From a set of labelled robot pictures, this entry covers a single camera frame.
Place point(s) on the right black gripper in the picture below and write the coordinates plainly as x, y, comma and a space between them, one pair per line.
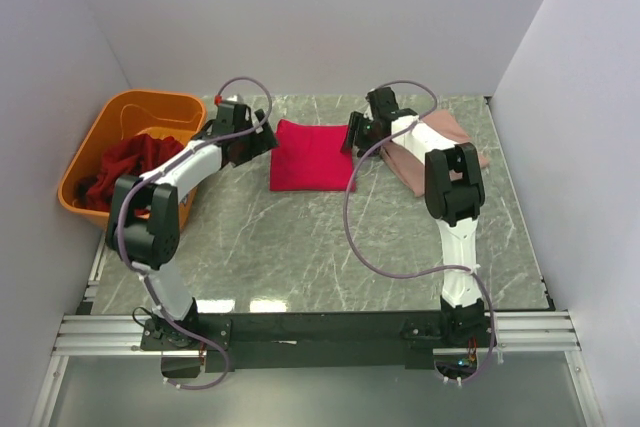
356, 132

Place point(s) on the bright pink t shirt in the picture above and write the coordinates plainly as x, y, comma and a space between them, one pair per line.
310, 158

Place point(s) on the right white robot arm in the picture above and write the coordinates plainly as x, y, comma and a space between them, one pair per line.
453, 193

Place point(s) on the dark red t shirt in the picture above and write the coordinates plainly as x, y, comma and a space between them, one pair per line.
133, 156

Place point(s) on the black base beam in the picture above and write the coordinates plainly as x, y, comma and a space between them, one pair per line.
306, 340

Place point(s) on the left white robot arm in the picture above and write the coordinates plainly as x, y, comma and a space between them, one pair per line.
144, 225

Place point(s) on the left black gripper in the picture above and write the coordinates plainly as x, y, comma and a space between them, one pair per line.
255, 139

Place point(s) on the folded light pink t shirt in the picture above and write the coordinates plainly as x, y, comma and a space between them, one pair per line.
409, 169

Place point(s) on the orange plastic basket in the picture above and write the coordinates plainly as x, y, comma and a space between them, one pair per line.
130, 113

